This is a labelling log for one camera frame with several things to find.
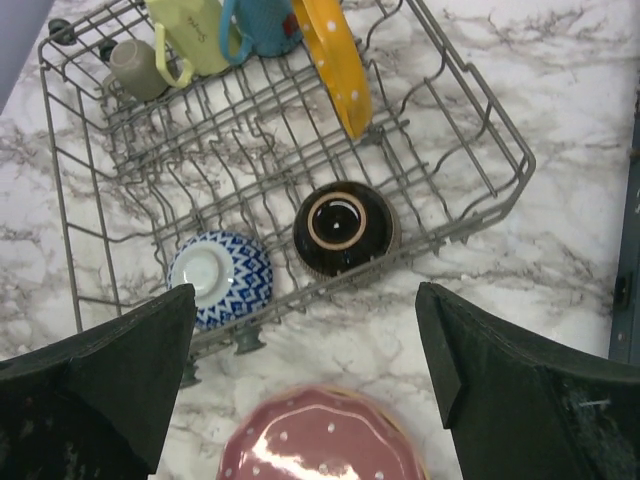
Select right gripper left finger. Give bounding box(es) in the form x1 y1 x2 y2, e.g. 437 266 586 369
1 284 196 479

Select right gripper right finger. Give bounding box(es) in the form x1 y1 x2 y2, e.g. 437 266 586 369
415 282 639 479

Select red patterned bowl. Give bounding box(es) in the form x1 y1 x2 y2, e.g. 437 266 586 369
166 230 274 331

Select brown plate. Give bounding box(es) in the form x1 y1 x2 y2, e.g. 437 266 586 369
216 390 423 480

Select dark brown cream bowl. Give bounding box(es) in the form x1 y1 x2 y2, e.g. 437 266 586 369
292 180 402 281

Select grey wire dish rack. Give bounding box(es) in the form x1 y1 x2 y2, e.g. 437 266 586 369
37 1 536 359

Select small grey cup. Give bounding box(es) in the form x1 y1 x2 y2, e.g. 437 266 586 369
102 39 169 102

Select yellow green mug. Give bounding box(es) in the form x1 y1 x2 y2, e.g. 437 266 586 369
145 0 231 89

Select blue floral mug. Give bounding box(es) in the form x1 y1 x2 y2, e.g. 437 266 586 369
218 0 303 65

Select orange polka dot plate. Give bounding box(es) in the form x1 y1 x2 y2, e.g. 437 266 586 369
292 0 373 139

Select yellow pink rimmed plate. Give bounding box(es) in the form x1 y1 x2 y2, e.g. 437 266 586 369
275 384 432 480

